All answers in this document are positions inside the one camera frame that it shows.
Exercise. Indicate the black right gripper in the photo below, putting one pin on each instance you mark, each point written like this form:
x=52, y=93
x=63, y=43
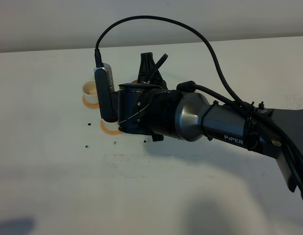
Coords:
x=148, y=109

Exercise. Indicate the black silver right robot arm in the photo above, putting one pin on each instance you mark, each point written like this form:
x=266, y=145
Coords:
x=191, y=111

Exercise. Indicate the far white teacup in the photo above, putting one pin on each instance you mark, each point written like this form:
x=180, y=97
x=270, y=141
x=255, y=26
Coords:
x=90, y=92

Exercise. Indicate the white teacup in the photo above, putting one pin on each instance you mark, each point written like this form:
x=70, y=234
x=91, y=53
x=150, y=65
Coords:
x=90, y=92
x=110, y=126

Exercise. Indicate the near white teacup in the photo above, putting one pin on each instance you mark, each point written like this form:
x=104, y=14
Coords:
x=110, y=126

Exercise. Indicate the far orange saucer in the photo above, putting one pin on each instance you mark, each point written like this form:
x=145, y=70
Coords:
x=90, y=105

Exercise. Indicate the orange saucer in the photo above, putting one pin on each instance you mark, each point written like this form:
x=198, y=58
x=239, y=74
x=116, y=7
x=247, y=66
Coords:
x=109, y=132
x=90, y=105

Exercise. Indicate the near orange saucer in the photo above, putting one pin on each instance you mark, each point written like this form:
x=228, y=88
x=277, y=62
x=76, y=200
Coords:
x=109, y=132

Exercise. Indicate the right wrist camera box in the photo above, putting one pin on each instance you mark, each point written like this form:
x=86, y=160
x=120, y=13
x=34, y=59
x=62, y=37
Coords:
x=107, y=96

